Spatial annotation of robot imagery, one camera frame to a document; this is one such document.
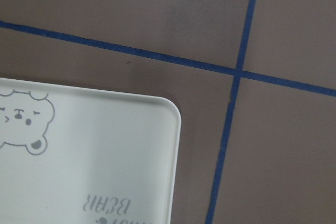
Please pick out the cream bear tray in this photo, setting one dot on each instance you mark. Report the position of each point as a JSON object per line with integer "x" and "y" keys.
{"x": 78, "y": 155}

